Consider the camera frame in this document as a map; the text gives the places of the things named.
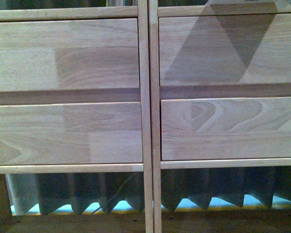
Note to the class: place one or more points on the left wooden shelf unit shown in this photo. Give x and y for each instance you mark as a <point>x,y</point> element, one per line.
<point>63,10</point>

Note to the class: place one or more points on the wooden shelf unit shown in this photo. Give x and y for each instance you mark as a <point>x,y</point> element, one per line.
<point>220,217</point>
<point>63,10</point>

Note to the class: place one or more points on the right wooden shelf unit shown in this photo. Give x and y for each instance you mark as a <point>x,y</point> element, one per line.
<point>220,217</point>

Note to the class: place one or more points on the lower left wooden drawer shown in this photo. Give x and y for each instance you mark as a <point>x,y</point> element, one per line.
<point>74,133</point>

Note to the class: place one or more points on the wooden drawer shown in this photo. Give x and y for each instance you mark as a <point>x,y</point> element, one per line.
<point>74,133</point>
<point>232,128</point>
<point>69,55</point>
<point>225,50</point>

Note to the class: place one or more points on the lower right wooden drawer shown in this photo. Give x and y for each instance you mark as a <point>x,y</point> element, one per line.
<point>232,128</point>

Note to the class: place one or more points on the dark green pleated curtain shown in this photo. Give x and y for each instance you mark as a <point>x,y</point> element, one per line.
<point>181,188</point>

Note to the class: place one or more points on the upper left wooden drawer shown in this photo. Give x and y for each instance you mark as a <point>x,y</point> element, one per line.
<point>69,55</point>

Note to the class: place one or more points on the upper right wooden drawer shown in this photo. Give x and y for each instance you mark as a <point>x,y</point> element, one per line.
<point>225,50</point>

